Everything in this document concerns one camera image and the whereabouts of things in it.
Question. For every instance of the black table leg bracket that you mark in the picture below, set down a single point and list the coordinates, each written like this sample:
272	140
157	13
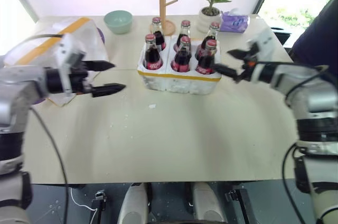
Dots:
99	205
237	203

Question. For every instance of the white foam crate yellow tape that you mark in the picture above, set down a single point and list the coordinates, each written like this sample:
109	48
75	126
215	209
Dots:
182	84

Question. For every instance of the wooden branch stand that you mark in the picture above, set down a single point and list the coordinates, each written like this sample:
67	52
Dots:
163	4

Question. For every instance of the purple tissue pack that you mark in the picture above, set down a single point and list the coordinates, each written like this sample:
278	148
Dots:
233	22

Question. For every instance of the pale green bowl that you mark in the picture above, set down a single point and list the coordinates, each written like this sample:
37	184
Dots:
118	22

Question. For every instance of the glass cola bottle red cap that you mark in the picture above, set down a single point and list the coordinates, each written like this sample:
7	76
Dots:
206	61
213	32
182	59
185	29
152	57
158	35

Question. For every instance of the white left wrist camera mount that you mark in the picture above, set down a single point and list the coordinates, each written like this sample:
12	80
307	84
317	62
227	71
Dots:
66	49

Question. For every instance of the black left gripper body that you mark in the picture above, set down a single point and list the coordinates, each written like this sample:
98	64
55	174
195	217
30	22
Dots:
79	76

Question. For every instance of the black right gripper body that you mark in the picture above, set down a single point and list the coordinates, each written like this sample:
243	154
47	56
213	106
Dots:
251	72

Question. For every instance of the white rounded shell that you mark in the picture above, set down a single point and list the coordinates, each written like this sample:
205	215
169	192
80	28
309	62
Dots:
207	204
133	205

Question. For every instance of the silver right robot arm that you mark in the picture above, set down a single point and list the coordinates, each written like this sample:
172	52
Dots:
311	97

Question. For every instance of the person in dark clothing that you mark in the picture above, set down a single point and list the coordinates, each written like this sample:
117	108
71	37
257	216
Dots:
317	39

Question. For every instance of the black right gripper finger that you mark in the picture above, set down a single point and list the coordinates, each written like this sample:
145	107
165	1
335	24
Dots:
228	72
239	54

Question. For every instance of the dark furniture piece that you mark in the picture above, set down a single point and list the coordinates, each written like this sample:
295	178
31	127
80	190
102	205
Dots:
281	36

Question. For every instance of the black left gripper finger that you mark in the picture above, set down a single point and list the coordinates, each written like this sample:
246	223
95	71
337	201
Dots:
108	89
101	65

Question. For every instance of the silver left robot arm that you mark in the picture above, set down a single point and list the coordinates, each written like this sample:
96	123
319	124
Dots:
18	86

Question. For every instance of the green plant in white pot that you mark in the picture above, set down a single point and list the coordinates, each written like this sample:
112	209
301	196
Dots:
210	19

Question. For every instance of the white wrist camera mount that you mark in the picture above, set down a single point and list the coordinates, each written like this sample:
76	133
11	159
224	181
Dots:
264	43
66	49

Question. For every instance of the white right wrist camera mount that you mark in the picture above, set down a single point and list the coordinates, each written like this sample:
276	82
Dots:
264	43

